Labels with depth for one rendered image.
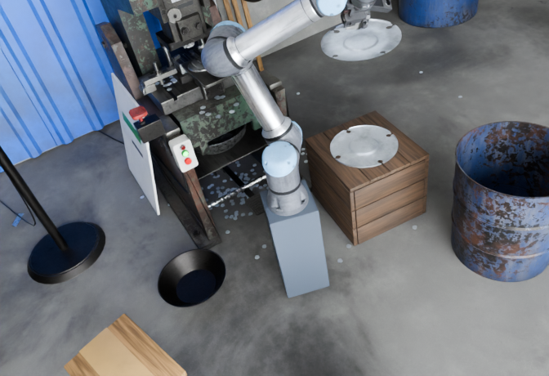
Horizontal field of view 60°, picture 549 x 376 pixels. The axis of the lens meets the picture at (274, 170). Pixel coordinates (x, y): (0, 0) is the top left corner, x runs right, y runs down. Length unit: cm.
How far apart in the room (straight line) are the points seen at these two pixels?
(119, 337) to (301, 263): 69
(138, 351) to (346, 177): 100
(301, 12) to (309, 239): 85
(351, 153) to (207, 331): 94
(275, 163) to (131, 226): 118
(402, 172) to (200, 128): 85
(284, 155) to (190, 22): 69
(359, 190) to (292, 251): 37
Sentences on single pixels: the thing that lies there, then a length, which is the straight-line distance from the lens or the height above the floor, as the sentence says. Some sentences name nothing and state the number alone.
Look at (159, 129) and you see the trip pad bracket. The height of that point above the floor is 67.
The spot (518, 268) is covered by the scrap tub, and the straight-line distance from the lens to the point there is 203.
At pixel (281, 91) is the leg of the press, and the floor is 61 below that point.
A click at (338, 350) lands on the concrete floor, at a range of 188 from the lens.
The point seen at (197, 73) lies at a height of 78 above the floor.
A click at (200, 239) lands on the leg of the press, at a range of 229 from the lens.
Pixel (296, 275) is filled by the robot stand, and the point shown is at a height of 13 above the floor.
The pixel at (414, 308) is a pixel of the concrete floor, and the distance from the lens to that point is 197.
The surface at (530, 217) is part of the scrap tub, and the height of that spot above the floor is 38.
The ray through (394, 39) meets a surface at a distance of 183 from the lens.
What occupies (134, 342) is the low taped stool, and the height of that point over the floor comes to 33.
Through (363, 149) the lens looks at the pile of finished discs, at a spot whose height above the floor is 36.
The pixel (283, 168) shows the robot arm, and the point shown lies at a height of 65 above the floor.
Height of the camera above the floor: 165
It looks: 40 degrees down
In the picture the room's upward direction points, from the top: 12 degrees counter-clockwise
